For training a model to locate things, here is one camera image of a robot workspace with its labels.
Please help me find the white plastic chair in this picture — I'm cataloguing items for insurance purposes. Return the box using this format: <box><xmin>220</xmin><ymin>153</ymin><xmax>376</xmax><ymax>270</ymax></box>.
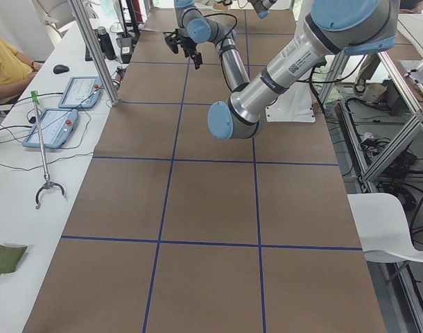
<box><xmin>347</xmin><ymin>193</ymin><xmax>423</xmax><ymax>264</ymax></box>

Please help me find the green cloth pouch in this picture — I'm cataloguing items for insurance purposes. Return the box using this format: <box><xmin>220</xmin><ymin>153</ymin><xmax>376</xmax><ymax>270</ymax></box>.
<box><xmin>0</xmin><ymin>244</ymin><xmax>28</xmax><ymax>275</ymax></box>

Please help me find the lower teach pendant tablet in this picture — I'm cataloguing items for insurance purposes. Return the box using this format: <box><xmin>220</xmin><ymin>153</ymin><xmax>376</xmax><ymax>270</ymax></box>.
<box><xmin>39</xmin><ymin>108</ymin><xmax>78</xmax><ymax>149</ymax></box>

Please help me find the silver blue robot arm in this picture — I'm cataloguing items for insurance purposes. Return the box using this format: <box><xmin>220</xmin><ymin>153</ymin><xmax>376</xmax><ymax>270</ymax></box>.
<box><xmin>207</xmin><ymin>0</ymin><xmax>399</xmax><ymax>139</ymax></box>
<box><xmin>164</xmin><ymin>1</ymin><xmax>249</xmax><ymax>92</ymax></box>

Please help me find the brown paper table mat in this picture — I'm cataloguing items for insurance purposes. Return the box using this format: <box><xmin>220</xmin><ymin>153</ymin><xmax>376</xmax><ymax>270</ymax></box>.
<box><xmin>24</xmin><ymin>9</ymin><xmax>386</xmax><ymax>332</ymax></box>

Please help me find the black computer mouse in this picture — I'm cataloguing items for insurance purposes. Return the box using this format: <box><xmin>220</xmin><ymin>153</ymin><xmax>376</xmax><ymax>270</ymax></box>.
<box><xmin>53</xmin><ymin>65</ymin><xmax>69</xmax><ymax>74</ymax></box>

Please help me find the metal reacher grabber tool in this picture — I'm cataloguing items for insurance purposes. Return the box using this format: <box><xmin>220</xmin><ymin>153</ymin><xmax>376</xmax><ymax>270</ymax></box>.
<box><xmin>31</xmin><ymin>90</ymin><xmax>66</xmax><ymax>210</ymax></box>

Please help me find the dark water bottle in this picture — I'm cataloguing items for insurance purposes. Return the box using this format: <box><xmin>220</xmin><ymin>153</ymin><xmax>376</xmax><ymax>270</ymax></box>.
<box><xmin>96</xmin><ymin>26</ymin><xmax>116</xmax><ymax>60</ymax></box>

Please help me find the person in yellow shirt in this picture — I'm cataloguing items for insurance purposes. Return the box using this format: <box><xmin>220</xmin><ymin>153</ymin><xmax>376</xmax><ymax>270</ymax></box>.
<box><xmin>0</xmin><ymin>37</ymin><xmax>42</xmax><ymax>105</ymax></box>

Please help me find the aluminium frame post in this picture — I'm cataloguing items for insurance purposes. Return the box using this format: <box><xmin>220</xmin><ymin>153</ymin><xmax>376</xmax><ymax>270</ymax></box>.
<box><xmin>68</xmin><ymin>0</ymin><xmax>119</xmax><ymax>106</ymax></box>

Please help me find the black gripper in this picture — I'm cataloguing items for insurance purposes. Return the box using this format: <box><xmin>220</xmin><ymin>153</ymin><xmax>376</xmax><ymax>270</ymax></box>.
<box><xmin>164</xmin><ymin>28</ymin><xmax>202</xmax><ymax>70</ymax></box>

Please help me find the teach pendant tablet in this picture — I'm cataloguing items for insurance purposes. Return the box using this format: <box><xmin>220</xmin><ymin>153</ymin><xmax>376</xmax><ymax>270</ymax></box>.
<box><xmin>58</xmin><ymin>76</ymin><xmax>103</xmax><ymax>109</ymax></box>
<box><xmin>39</xmin><ymin>108</ymin><xmax>78</xmax><ymax>149</ymax></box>

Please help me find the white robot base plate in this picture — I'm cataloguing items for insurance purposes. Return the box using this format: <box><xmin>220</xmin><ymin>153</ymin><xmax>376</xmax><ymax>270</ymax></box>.
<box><xmin>266</xmin><ymin>83</ymin><xmax>316</xmax><ymax>123</ymax></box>

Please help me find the upper teach pendant tablet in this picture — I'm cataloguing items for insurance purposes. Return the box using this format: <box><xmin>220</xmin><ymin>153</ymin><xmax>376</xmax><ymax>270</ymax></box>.
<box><xmin>58</xmin><ymin>76</ymin><xmax>103</xmax><ymax>109</ymax></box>

